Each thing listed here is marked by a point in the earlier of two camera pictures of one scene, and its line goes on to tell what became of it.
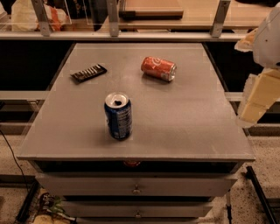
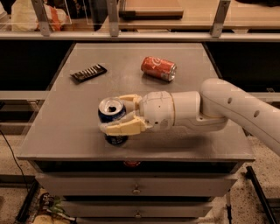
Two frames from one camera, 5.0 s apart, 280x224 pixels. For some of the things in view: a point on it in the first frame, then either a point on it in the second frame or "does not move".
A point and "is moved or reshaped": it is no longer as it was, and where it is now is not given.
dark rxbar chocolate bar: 82,75 does not move
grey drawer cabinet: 186,146 does not move
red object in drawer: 132,164 does not move
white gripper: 268,44 → 157,110
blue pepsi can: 119,117 is moved or reshaped
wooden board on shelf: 152,10 does not move
